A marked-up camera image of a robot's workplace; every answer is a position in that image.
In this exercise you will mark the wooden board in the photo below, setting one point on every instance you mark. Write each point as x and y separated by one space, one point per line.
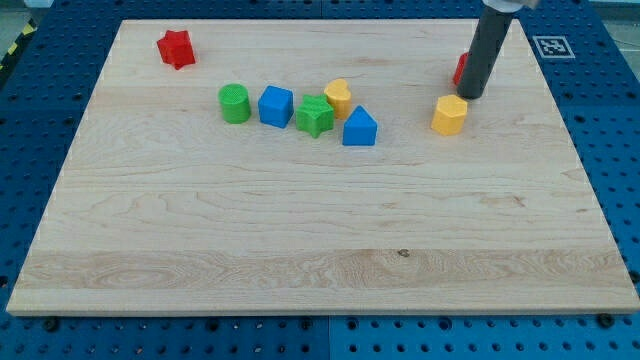
162 208

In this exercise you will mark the yellow heart block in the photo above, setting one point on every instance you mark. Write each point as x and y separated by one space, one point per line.
339 97

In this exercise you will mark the green star block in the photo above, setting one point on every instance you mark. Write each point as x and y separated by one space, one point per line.
314 115

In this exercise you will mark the blue triangle block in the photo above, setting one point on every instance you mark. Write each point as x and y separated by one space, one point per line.
360 129

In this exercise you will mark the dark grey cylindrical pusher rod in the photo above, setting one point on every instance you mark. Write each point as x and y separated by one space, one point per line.
486 44

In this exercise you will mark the red circle block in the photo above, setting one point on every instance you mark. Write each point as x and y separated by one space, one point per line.
460 68

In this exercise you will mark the red star block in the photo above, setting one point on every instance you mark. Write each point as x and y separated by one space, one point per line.
175 49

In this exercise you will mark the green cylinder block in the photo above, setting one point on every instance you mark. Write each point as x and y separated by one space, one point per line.
234 102

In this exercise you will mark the white fiducial marker tag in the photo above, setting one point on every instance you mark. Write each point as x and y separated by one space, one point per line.
553 47

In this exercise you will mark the yellow hexagon block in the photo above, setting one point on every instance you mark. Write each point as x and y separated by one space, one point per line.
449 115

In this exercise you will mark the blue cube block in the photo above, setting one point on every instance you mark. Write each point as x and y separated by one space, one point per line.
276 106

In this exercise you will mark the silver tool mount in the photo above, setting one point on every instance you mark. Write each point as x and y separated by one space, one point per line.
510 6

